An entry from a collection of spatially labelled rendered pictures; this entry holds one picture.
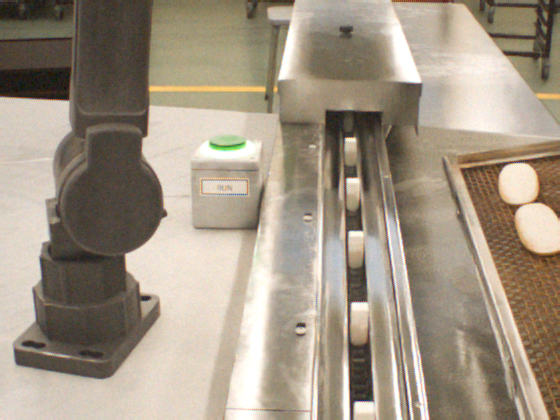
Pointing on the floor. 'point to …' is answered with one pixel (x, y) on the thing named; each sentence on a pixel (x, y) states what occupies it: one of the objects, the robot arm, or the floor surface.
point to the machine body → (466, 74)
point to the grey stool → (278, 16)
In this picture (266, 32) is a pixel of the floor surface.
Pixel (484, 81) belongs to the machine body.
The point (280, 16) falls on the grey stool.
